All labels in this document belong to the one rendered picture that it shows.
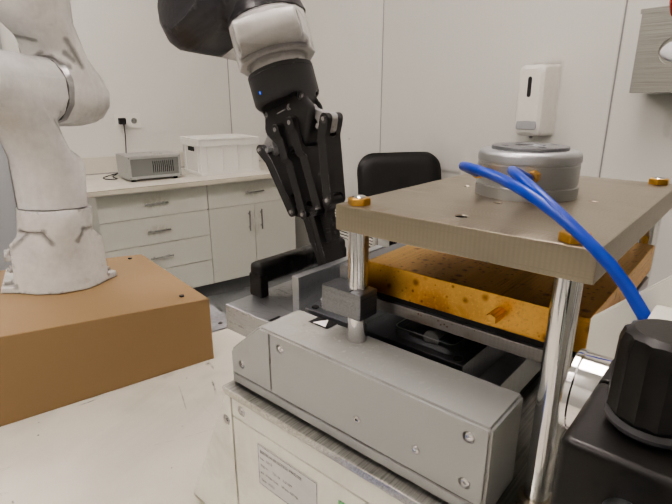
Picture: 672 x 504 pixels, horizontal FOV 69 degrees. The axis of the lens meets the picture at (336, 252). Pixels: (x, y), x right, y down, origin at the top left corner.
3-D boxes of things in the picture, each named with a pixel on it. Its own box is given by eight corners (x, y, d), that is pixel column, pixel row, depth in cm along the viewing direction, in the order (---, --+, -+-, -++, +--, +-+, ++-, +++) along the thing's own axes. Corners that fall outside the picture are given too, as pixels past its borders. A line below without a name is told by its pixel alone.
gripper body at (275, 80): (327, 55, 55) (348, 136, 56) (281, 84, 61) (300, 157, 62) (277, 51, 50) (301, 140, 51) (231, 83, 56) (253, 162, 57)
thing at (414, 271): (647, 286, 45) (667, 184, 43) (573, 388, 29) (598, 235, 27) (473, 250, 56) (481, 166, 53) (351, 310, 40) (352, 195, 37)
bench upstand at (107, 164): (260, 161, 360) (260, 147, 357) (64, 177, 286) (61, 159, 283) (258, 160, 363) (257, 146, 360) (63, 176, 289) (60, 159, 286)
